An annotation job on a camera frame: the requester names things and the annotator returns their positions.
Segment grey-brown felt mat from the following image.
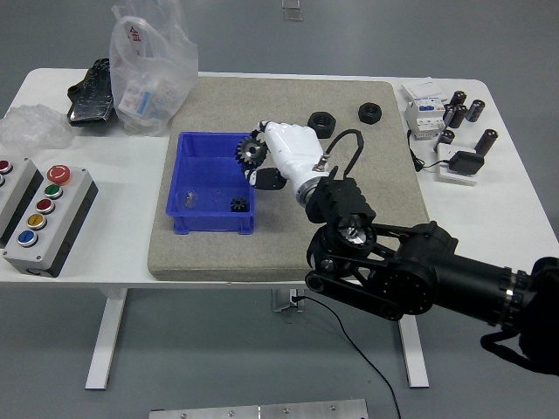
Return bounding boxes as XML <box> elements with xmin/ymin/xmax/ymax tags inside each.
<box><xmin>146</xmin><ymin>76</ymin><xmax>431</xmax><ymax>283</ymax></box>

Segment clear crumpled plastic wrap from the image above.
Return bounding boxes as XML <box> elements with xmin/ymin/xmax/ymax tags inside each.
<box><xmin>0</xmin><ymin>103</ymin><xmax>75</xmax><ymax>155</ymax></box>

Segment small black hex nut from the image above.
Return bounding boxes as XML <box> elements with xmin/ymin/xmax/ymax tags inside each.
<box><xmin>357</xmin><ymin>101</ymin><xmax>384</xmax><ymax>126</ymax></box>

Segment blue plastic bin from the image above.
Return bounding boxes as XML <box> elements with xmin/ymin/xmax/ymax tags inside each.
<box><xmin>165</xmin><ymin>131</ymin><xmax>257</xmax><ymax>237</ymax></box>

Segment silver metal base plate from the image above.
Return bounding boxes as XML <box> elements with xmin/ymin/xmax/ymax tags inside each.
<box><xmin>148</xmin><ymin>398</ymin><xmax>370</xmax><ymax>419</ymax></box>

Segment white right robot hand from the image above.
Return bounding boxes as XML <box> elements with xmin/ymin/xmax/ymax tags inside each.
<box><xmin>244</xmin><ymin>120</ymin><xmax>329</xmax><ymax>192</ymax></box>

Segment grey five-button control box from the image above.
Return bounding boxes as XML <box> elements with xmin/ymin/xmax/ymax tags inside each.
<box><xmin>2</xmin><ymin>164</ymin><xmax>100</xmax><ymax>279</ymax></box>

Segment translucent white plastic bag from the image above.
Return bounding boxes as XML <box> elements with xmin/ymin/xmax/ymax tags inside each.
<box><xmin>108</xmin><ymin>0</ymin><xmax>200</xmax><ymax>138</ymax></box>

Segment white circuit breaker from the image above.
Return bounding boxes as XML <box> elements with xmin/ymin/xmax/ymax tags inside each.
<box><xmin>404</xmin><ymin>96</ymin><xmax>447</xmax><ymax>142</ymax></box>

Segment white flat switch plate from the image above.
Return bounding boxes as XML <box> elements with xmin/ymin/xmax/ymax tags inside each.
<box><xmin>434</xmin><ymin>143</ymin><xmax>480</xmax><ymax>187</ymax></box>

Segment black floor cable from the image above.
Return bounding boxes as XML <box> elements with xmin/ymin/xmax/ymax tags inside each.
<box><xmin>293</xmin><ymin>295</ymin><xmax>403</xmax><ymax>419</ymax></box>

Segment large black hex nut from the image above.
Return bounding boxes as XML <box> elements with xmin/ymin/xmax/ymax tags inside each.
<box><xmin>307</xmin><ymin>112</ymin><xmax>339</xmax><ymax>141</ymax></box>

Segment black power adapter with cord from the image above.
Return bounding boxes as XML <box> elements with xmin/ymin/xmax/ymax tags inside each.
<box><xmin>405</xmin><ymin>129</ymin><xmax>486</xmax><ymax>176</ymax></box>

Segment grey control box red button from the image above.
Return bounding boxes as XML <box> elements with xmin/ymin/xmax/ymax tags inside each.
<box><xmin>0</xmin><ymin>157</ymin><xmax>44</xmax><ymax>248</ymax></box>

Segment black webbing strap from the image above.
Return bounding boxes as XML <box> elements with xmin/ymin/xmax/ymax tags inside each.
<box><xmin>480</xmin><ymin>332</ymin><xmax>536</xmax><ymax>370</ymax></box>

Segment large black spur gear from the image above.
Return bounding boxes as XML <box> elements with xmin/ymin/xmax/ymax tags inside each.
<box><xmin>235</xmin><ymin>134</ymin><xmax>269</xmax><ymax>171</ymax></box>

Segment white table leg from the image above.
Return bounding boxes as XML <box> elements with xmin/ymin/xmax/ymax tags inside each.
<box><xmin>397</xmin><ymin>316</ymin><xmax>431</xmax><ymax>388</ymax></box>
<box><xmin>85</xmin><ymin>287</ymin><xmax>128</xmax><ymax>391</ymax></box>

